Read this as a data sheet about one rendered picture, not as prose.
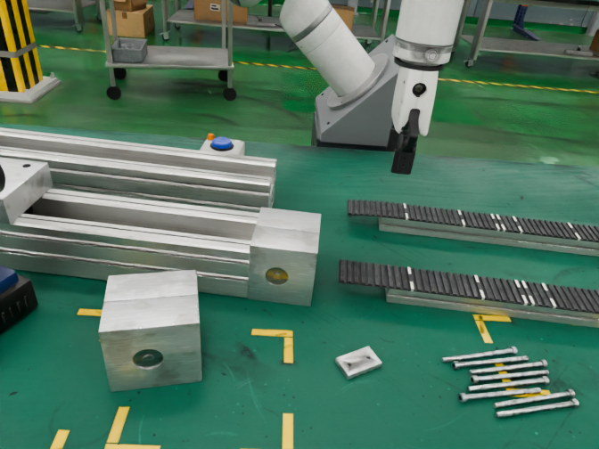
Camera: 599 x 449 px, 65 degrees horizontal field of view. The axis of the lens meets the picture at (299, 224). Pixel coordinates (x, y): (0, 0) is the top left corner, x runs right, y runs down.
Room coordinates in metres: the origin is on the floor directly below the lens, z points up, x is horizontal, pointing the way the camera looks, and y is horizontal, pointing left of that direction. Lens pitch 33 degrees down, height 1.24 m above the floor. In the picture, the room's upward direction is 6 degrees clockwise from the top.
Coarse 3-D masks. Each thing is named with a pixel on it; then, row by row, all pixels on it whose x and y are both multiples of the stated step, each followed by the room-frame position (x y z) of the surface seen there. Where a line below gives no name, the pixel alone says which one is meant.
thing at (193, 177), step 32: (0, 128) 0.80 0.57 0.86; (32, 160) 0.70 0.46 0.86; (64, 160) 0.70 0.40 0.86; (96, 160) 0.71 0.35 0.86; (128, 160) 0.77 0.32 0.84; (160, 160) 0.77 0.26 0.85; (192, 160) 0.77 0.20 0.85; (224, 160) 0.77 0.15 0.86; (256, 160) 0.77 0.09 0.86; (96, 192) 0.70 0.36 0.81; (128, 192) 0.71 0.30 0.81; (160, 192) 0.70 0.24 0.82; (192, 192) 0.69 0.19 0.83; (224, 192) 0.69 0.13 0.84; (256, 192) 0.70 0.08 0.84
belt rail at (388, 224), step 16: (384, 224) 0.72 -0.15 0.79; (400, 224) 0.72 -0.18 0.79; (416, 224) 0.71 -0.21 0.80; (432, 224) 0.71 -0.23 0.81; (464, 240) 0.71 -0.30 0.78; (480, 240) 0.71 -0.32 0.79; (496, 240) 0.71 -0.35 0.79; (512, 240) 0.71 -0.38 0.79; (528, 240) 0.71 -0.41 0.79; (544, 240) 0.71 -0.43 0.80; (560, 240) 0.70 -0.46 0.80
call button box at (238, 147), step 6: (204, 144) 0.87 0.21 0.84; (210, 144) 0.87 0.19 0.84; (234, 144) 0.89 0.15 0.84; (240, 144) 0.89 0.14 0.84; (204, 150) 0.85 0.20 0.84; (210, 150) 0.85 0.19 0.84; (216, 150) 0.85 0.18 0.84; (222, 150) 0.85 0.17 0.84; (228, 150) 0.86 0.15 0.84; (234, 150) 0.86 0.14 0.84; (240, 150) 0.87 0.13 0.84
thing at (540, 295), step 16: (352, 272) 0.55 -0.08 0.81; (368, 272) 0.55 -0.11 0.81; (384, 272) 0.55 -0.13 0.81; (400, 272) 0.56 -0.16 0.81; (416, 272) 0.56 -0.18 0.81; (432, 272) 0.57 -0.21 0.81; (448, 272) 0.57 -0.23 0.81; (400, 288) 0.52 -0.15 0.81; (416, 288) 0.52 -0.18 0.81; (432, 288) 0.52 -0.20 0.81; (448, 288) 0.53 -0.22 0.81; (464, 288) 0.53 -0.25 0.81; (480, 288) 0.54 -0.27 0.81; (496, 288) 0.54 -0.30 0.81; (512, 288) 0.54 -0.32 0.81; (528, 288) 0.55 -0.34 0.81; (544, 288) 0.55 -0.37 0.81; (560, 288) 0.56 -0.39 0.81; (576, 288) 0.56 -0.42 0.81; (528, 304) 0.51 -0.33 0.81; (544, 304) 0.52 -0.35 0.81; (560, 304) 0.52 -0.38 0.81; (576, 304) 0.52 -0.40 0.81; (592, 304) 0.52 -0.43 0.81
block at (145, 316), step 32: (128, 288) 0.40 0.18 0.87; (160, 288) 0.40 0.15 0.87; (192, 288) 0.41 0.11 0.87; (128, 320) 0.35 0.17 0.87; (160, 320) 0.35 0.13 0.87; (192, 320) 0.36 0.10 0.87; (128, 352) 0.33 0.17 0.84; (160, 352) 0.34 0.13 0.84; (192, 352) 0.35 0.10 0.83; (128, 384) 0.33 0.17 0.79; (160, 384) 0.34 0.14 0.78
